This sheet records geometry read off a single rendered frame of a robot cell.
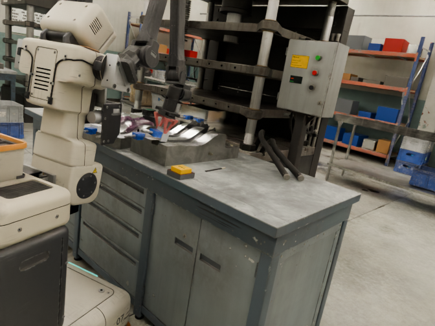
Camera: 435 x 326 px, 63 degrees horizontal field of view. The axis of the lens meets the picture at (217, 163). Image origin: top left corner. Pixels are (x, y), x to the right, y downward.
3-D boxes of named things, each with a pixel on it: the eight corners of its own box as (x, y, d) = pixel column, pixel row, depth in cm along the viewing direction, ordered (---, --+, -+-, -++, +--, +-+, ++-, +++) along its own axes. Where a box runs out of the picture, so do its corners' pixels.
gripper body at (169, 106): (165, 111, 159) (170, 96, 157) (179, 119, 152) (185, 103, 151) (154, 109, 153) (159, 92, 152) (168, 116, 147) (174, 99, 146)
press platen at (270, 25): (270, 55, 194) (277, 18, 190) (134, 40, 275) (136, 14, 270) (334, 71, 255) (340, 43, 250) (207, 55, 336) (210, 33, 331)
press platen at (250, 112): (254, 140, 206) (260, 110, 202) (129, 102, 287) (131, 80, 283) (319, 136, 268) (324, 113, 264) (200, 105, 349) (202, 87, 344)
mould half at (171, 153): (164, 166, 151) (168, 136, 148) (129, 151, 167) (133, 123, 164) (237, 158, 188) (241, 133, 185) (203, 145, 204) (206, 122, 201)
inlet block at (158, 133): (143, 138, 146) (147, 127, 145) (136, 134, 149) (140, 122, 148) (166, 142, 156) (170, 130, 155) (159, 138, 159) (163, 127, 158)
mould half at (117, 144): (120, 149, 167) (122, 127, 164) (79, 137, 177) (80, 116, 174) (175, 138, 211) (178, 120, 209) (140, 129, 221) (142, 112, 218)
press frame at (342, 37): (292, 240, 288) (346, 4, 243) (184, 187, 370) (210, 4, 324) (301, 235, 299) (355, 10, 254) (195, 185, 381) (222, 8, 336)
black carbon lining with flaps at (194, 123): (168, 146, 158) (171, 125, 155) (147, 138, 168) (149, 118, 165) (220, 143, 183) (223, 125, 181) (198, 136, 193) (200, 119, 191)
